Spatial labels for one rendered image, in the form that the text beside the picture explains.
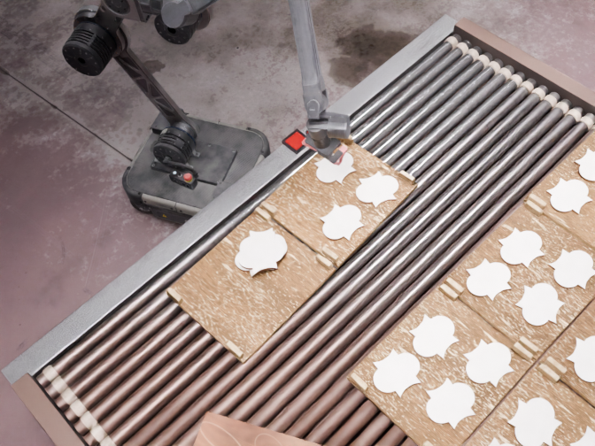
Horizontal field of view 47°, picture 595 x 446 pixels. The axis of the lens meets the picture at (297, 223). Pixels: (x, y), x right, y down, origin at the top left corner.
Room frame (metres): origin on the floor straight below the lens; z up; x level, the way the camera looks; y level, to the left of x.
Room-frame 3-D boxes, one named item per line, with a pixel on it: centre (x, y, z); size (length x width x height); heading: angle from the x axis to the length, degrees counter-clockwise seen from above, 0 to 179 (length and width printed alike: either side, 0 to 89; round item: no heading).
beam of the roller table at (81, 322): (1.43, 0.10, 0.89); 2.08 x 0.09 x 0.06; 128
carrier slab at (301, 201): (1.29, -0.15, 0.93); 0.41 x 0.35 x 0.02; 131
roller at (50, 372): (1.38, 0.05, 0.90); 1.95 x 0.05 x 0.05; 128
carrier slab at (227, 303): (1.01, 0.17, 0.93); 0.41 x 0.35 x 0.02; 131
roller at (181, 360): (1.18, -0.10, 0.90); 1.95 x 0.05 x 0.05; 128
